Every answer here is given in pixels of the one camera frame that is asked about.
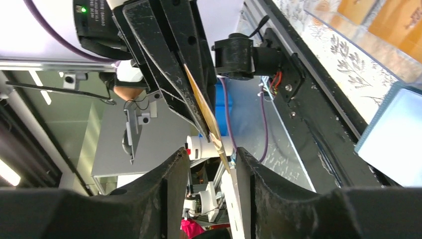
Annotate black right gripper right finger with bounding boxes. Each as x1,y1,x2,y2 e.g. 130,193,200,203
236,147,422,239

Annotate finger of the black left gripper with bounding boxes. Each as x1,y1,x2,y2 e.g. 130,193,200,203
161,0,216,112

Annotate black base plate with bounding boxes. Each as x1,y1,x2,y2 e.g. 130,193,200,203
245,0,382,193

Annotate orange credit card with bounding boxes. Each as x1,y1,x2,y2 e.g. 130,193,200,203
183,64,230,174

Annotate floral tablecloth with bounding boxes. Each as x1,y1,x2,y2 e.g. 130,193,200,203
275,0,402,123

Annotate white cylinder red button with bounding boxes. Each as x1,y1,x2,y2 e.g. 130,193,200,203
186,136,233,160

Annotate blue card holder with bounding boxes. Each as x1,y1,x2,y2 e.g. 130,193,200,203
355,82,422,187

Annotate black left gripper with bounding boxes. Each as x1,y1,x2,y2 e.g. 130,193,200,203
72,0,209,139

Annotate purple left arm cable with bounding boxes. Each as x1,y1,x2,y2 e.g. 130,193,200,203
23,0,121,64

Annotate blue bin on floor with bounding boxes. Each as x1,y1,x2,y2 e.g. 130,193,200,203
211,83,229,136

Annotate clear box with orange cards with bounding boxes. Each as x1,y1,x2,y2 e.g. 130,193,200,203
304,0,422,87

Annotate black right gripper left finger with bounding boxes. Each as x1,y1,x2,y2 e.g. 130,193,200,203
0,148,190,239

